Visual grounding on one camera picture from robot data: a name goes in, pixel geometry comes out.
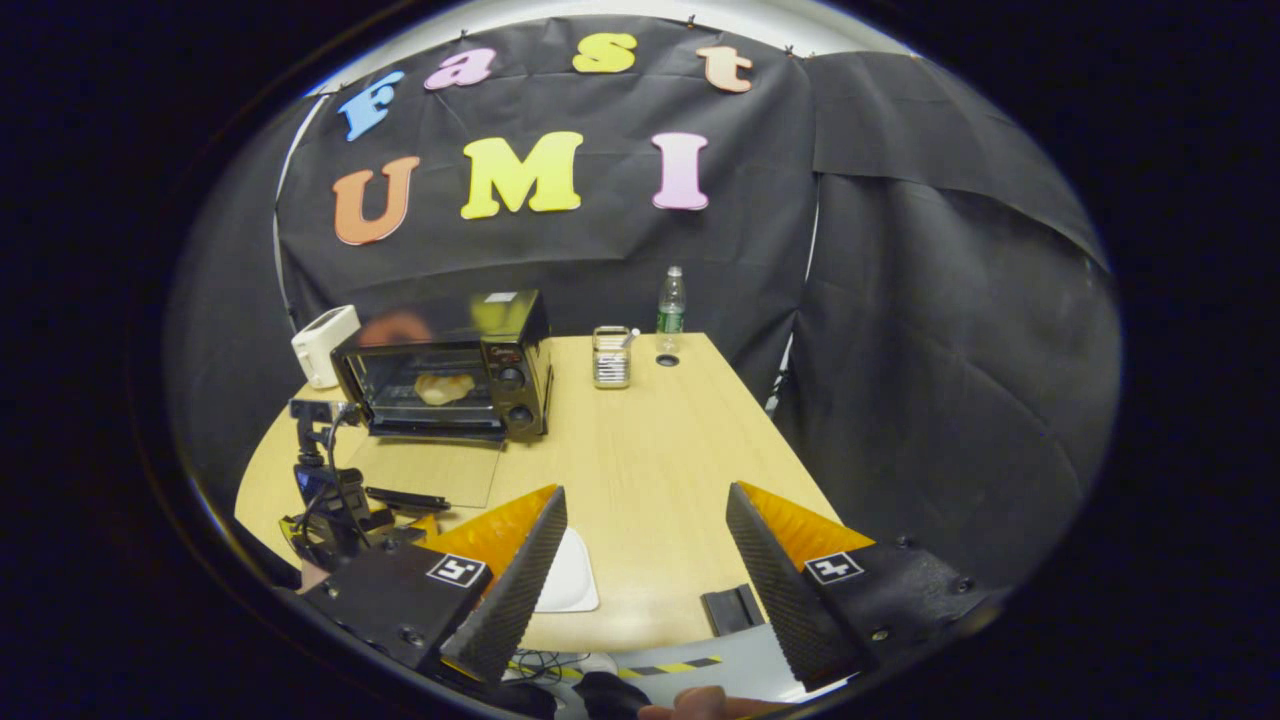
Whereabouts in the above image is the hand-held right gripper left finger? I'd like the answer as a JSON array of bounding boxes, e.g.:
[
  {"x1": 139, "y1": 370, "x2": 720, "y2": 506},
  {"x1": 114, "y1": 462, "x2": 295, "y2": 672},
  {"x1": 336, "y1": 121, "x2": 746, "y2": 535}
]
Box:
[{"x1": 300, "y1": 484, "x2": 569, "y2": 686}]

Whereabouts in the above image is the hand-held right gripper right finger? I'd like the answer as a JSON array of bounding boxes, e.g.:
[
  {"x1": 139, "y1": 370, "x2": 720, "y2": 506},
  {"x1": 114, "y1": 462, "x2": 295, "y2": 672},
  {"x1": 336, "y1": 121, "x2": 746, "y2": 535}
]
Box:
[{"x1": 725, "y1": 481, "x2": 1001, "y2": 693}]

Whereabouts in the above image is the golden bread roll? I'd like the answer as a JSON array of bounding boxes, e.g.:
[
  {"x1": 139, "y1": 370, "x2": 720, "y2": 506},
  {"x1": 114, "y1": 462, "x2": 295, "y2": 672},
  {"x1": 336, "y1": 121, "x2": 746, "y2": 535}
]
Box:
[{"x1": 414, "y1": 372, "x2": 477, "y2": 407}]

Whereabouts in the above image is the black electric oven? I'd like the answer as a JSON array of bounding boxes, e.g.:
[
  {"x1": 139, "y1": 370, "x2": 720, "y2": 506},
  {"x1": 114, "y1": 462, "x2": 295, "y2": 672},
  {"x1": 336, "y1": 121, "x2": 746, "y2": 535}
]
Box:
[{"x1": 330, "y1": 289, "x2": 554, "y2": 509}]

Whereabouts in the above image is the white square plate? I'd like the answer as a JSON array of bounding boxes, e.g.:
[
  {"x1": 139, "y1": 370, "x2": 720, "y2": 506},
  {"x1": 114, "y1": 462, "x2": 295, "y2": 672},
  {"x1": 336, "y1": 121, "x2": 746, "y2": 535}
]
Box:
[{"x1": 533, "y1": 527, "x2": 601, "y2": 614}]

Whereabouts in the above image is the black table edge clamp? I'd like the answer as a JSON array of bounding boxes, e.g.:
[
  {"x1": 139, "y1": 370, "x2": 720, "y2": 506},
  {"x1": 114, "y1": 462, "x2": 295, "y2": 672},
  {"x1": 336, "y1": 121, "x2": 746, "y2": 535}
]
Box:
[{"x1": 700, "y1": 583, "x2": 767, "y2": 637}]

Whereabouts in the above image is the yellow black hazard tape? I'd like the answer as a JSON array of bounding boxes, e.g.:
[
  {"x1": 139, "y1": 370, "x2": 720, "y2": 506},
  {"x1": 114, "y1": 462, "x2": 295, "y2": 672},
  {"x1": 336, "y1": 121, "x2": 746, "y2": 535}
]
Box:
[{"x1": 620, "y1": 656, "x2": 723, "y2": 679}]

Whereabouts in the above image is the white toaster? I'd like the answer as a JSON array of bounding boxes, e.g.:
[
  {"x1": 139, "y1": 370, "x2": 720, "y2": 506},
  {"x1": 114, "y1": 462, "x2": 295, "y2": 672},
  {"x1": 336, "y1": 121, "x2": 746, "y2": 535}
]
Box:
[{"x1": 291, "y1": 304, "x2": 362, "y2": 390}]

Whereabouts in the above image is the clear glass holder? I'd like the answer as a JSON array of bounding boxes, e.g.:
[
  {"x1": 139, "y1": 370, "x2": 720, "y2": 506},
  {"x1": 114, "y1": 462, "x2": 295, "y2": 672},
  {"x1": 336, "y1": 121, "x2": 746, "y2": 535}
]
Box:
[{"x1": 592, "y1": 325, "x2": 633, "y2": 390}]

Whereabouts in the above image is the clear plastic water bottle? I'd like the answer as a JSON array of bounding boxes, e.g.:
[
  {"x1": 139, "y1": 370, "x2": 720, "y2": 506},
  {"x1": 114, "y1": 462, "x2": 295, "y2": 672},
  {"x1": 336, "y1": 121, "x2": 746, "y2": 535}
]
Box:
[{"x1": 656, "y1": 265, "x2": 687, "y2": 336}]

